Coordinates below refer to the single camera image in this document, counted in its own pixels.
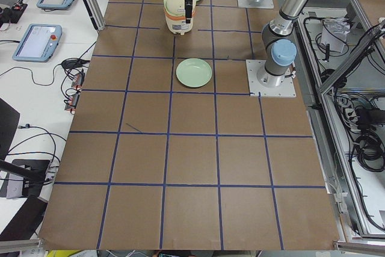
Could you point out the white rice cooker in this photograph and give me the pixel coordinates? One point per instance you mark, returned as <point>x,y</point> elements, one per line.
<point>179,26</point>

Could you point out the aluminium side frame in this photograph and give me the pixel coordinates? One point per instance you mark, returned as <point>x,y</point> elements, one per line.
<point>349,92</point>

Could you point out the orange rice cooker handle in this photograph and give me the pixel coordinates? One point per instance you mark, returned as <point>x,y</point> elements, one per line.
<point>174,16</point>

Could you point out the black monitor stand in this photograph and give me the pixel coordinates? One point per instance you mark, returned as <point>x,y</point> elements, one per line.
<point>24,177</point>

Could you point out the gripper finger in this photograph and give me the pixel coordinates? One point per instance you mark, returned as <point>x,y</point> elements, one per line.
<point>188,10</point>

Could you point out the lower teach pendant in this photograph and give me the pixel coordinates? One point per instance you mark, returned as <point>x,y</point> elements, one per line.
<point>38,43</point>

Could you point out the crumpled white paper bag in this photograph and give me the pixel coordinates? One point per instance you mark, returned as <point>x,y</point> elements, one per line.
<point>334,34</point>

